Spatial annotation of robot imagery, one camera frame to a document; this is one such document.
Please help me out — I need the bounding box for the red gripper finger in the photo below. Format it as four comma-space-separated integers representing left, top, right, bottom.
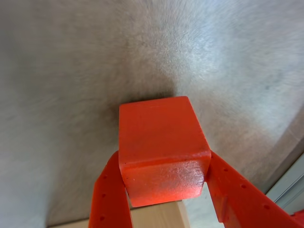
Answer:
88, 150, 133, 228
204, 151, 304, 228

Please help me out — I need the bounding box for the red cube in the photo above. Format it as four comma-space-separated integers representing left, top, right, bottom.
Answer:
118, 95, 212, 208

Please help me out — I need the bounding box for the wooden shape sorter box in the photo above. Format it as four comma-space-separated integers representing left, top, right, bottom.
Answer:
47, 200, 190, 228

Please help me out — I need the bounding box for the aluminium rail profile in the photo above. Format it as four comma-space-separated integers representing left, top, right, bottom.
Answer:
266, 152, 304, 209

